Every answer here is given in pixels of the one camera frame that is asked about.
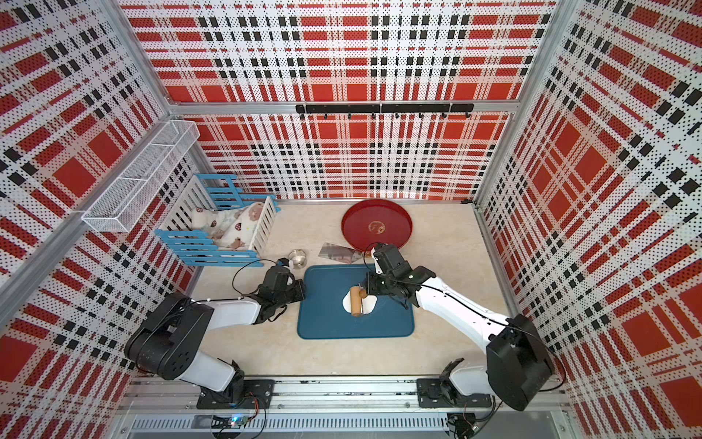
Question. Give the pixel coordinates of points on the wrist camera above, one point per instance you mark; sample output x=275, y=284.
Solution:
x=284, y=262
x=375, y=254

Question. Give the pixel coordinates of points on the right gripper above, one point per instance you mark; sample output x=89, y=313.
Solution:
x=370, y=285

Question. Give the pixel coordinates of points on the red round plate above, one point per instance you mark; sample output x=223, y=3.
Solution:
x=376, y=221

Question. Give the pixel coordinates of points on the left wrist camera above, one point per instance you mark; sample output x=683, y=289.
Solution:
x=284, y=262

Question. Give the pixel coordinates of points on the blue white toy crib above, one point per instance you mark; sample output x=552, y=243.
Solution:
x=214, y=192

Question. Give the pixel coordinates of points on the black hook rail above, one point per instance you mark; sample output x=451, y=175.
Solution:
x=376, y=109

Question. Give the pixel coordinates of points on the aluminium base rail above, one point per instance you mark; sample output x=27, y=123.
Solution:
x=334, y=406

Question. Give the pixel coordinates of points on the teal plastic tray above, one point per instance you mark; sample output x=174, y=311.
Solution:
x=322, y=315

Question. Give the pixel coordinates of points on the doll in patterned cloth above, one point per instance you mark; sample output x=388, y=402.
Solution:
x=228, y=229

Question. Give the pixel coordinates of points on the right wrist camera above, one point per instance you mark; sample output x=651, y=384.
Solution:
x=375, y=254

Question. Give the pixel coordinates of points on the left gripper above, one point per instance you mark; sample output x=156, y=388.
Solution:
x=298, y=284

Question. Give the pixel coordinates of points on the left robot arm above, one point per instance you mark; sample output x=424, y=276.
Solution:
x=168, y=342

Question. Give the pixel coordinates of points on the small glass bowl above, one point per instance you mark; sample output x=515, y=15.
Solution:
x=298, y=259

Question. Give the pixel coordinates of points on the white dough lump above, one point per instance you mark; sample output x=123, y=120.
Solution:
x=369, y=303

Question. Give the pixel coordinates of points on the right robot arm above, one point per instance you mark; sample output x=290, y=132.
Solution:
x=517, y=363

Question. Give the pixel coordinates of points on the small green circuit board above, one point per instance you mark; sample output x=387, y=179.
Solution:
x=229, y=422

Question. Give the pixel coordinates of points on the wooden rolling pin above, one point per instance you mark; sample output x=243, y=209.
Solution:
x=357, y=294

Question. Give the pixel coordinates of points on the white wire mesh basket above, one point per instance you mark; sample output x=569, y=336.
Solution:
x=121, y=205

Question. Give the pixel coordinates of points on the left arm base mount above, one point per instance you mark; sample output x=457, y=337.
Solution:
x=245, y=394

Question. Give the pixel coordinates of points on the knife with wooden handle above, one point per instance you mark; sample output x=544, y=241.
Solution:
x=340, y=254

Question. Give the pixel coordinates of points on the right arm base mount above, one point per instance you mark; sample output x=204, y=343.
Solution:
x=437, y=393

